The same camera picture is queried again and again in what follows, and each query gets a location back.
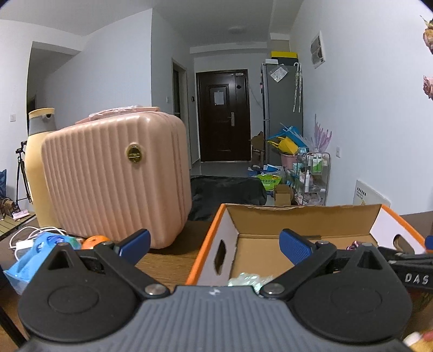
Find clear folded umbrella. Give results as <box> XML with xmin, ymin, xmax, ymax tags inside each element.
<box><xmin>293</xmin><ymin>62</ymin><xmax>302</xmax><ymax>113</ymax></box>

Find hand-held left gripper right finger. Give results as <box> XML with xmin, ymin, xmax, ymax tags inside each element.
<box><xmin>259</xmin><ymin>228</ymin><xmax>393</xmax><ymax>300</ymax></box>

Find clear plastic bag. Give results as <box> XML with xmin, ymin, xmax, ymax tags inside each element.
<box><xmin>227</xmin><ymin>272</ymin><xmax>276</xmax><ymax>295</ymax></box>

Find white board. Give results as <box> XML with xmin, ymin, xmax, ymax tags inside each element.
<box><xmin>353</xmin><ymin>179</ymin><xmax>391</xmax><ymax>208</ymax></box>

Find green printed bag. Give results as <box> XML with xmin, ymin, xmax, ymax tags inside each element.
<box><xmin>257</xmin><ymin>173</ymin><xmax>283</xmax><ymax>192</ymax></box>

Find small brown bag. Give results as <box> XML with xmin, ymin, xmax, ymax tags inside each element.
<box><xmin>0</xmin><ymin>198</ymin><xmax>19</xmax><ymax>219</ymax></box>

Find black bag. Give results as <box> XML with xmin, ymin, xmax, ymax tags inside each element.
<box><xmin>189</xmin><ymin>175</ymin><xmax>268</xmax><ymax>221</ymax></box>

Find cardboard box with orange rim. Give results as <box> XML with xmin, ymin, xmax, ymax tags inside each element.
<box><xmin>185</xmin><ymin>203</ymin><xmax>427</xmax><ymax>288</ymax></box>

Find pink ribbed suitcase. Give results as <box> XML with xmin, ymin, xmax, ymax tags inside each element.
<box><xmin>41</xmin><ymin>105</ymin><xmax>193</xmax><ymax>249</ymax></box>

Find purple feather decoration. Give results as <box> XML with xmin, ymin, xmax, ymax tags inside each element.
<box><xmin>313</xmin><ymin>113</ymin><xmax>334</xmax><ymax>153</ymax></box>

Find small open cardboard box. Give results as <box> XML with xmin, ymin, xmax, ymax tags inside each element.
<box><xmin>274</xmin><ymin>184</ymin><xmax>295</xmax><ymax>206</ymax></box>

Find orange fruit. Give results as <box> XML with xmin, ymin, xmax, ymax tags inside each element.
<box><xmin>81</xmin><ymin>235</ymin><xmax>111</xmax><ymax>250</ymax></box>

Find grey refrigerator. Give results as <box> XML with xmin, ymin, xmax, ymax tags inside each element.
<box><xmin>260</xmin><ymin>61</ymin><xmax>304</xmax><ymax>166</ymax></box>

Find pink bucket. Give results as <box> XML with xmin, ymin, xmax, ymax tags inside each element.
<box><xmin>280</xmin><ymin>152</ymin><xmax>300</xmax><ymax>170</ymax></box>

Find white wall panel box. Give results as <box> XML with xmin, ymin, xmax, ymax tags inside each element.
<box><xmin>310</xmin><ymin>31</ymin><xmax>326</xmax><ymax>69</ymax></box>

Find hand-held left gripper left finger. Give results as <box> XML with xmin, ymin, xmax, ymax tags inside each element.
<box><xmin>45</xmin><ymin>228</ymin><xmax>170</xmax><ymax>300</ymax></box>

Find black camera tripod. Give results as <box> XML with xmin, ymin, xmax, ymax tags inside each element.
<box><xmin>15</xmin><ymin>140</ymin><xmax>34</xmax><ymax>212</ymax></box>

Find wire rack cart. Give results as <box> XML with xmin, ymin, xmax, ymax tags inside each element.
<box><xmin>293</xmin><ymin>152</ymin><xmax>331</xmax><ymax>206</ymax></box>

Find cream bottle with grey band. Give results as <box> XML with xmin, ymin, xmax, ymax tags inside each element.
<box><xmin>25</xmin><ymin>107</ymin><xmax>58</xmax><ymax>228</ymax></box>

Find yellow and black box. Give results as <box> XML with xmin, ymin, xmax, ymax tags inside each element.
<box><xmin>271</xmin><ymin>51</ymin><xmax>298</xmax><ymax>65</ymax></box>

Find blue tissue pack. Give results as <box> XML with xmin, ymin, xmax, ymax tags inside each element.
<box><xmin>3</xmin><ymin>233</ymin><xmax>82</xmax><ymax>295</ymax></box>

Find dark brown entrance door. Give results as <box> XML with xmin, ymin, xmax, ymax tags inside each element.
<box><xmin>195</xmin><ymin>69</ymin><xmax>251</xmax><ymax>163</ymax></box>

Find brown cardboard carton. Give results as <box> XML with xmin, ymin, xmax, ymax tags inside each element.
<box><xmin>250</xmin><ymin>131</ymin><xmax>266</xmax><ymax>163</ymax></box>

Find white charger cable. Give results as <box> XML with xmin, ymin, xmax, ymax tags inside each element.
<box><xmin>9</xmin><ymin>226</ymin><xmax>68</xmax><ymax>253</ymax></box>

